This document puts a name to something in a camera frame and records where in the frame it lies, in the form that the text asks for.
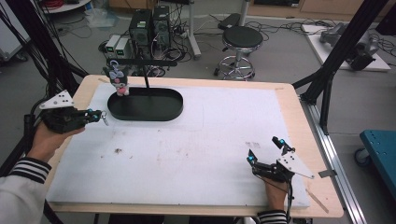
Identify white desk leg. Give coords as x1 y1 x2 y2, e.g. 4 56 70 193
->
186 0 203 60

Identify white post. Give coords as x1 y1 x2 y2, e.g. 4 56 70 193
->
238 0 251 27

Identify black round stool chrome base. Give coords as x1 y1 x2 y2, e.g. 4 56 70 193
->
213 25 264 81

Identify computer towers on cart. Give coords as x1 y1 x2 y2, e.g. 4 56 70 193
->
99 6 194 77

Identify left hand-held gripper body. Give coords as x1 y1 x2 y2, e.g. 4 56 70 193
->
39 90 87 134

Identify blue cart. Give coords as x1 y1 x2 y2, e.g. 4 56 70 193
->
354 129 396 200

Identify black foot pedal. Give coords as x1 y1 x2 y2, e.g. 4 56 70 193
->
218 12 242 31

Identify white foam board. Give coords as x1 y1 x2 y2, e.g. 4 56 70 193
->
44 82 311 209

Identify small white power box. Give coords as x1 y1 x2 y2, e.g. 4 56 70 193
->
105 34 121 59
115 36 131 60

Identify black rack oval base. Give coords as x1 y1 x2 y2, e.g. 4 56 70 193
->
106 58 185 122

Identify white floor board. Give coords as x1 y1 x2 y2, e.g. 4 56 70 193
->
301 23 391 73

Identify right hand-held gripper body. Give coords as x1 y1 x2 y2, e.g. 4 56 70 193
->
253 150 316 184

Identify hand-held gripper black cable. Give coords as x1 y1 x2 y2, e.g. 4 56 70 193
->
23 98 64 224
286 178 295 223

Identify person's right hand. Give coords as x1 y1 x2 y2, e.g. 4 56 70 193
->
264 180 290 212

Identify round white table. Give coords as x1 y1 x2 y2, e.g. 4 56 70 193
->
38 0 92 14

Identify black plush toy keychain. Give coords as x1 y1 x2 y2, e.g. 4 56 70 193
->
102 59 130 97

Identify loose floor cables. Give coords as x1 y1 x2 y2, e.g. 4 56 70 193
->
246 18 337 36

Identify left hand-held gripper black cable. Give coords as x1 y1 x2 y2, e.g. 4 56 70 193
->
23 98 64 224

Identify person's left hand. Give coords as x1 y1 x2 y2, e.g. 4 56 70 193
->
26 122 86 163

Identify right hand-held gripper black cable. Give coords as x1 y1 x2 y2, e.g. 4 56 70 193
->
286 178 295 223

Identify clear plastic bag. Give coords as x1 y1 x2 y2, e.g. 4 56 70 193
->
84 8 120 31

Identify black metal frame strut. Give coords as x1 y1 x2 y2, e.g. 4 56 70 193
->
292 0 390 134
0 0 88 125

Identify grey tape piece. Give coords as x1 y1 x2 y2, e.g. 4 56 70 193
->
318 168 337 179

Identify black computer tower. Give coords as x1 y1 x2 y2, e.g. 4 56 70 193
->
152 5 172 50
129 8 153 60

